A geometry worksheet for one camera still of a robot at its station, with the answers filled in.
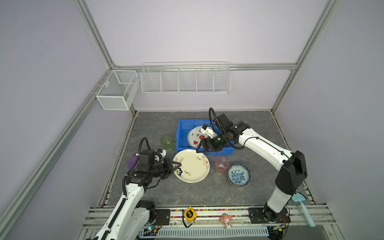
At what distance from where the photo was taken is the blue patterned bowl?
779 mm

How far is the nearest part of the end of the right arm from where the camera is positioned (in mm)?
689

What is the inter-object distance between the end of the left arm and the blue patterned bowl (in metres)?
0.31

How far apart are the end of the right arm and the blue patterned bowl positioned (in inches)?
6.5

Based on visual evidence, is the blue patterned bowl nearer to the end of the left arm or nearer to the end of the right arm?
the end of the right arm

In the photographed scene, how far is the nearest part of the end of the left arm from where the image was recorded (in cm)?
66
